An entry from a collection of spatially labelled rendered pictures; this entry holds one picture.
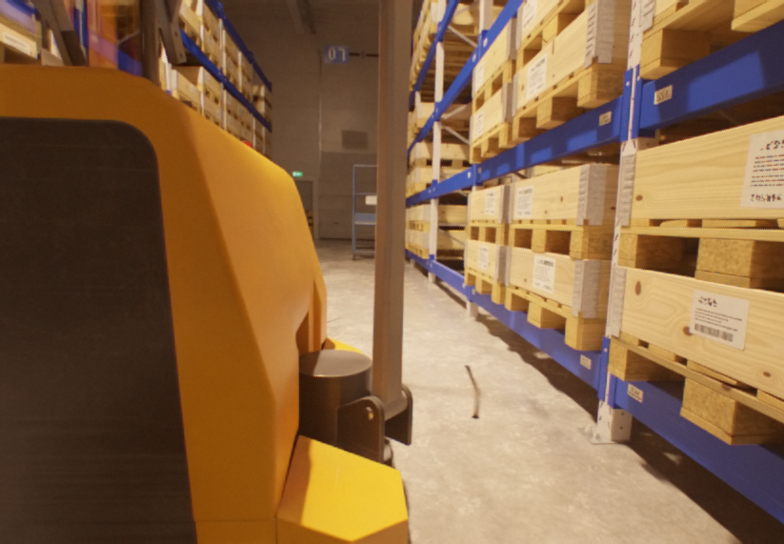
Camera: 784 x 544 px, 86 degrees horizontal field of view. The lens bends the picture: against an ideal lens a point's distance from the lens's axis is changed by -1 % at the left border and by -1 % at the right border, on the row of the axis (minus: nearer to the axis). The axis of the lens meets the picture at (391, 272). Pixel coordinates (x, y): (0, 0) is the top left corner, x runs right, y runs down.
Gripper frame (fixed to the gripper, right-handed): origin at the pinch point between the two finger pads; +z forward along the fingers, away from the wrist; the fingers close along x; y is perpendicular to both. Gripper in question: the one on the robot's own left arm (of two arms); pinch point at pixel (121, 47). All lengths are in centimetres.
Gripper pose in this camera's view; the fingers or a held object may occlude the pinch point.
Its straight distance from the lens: 69.1
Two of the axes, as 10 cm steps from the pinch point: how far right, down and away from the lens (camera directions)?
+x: -10.0, 0.1, 0.1
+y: 0.0, -5.2, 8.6
